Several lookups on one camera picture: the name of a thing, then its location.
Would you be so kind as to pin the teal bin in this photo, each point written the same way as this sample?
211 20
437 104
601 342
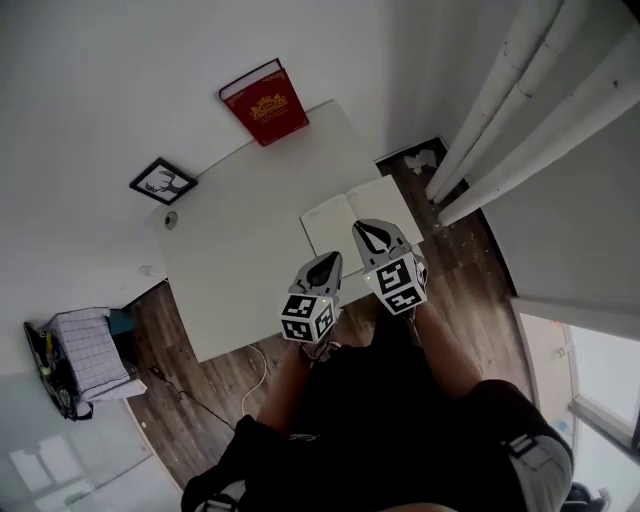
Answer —
122 327

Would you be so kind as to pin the thick white pipe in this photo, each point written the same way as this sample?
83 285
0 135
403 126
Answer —
550 140

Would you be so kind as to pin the person's right forearm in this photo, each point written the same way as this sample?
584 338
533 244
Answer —
445 355

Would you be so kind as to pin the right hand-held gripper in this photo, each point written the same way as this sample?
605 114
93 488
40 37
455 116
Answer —
395 285

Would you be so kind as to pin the red hardcover book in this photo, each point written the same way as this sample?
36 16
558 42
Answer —
267 105

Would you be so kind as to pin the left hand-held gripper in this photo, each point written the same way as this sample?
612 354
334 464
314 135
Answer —
305 312

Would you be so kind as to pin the white table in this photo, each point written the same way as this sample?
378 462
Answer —
240 250

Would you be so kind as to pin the white notebook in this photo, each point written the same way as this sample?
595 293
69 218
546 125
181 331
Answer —
330 225

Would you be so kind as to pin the white grid-patterned cloth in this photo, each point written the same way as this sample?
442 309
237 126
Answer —
95 355

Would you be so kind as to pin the person's left forearm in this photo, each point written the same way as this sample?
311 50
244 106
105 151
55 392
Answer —
282 390

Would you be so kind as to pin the person's black shirt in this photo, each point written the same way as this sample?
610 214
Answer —
375 440

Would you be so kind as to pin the black bag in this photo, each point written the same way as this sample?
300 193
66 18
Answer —
50 370

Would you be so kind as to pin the thin white pipe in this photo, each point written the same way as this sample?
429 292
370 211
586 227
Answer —
490 85
515 110

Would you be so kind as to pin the white crumpled paper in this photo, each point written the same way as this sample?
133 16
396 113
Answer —
419 161

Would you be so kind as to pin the black deer picture frame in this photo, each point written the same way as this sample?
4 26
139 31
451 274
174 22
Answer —
162 181

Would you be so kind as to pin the small round dark object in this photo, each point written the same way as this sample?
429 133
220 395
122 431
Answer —
171 220

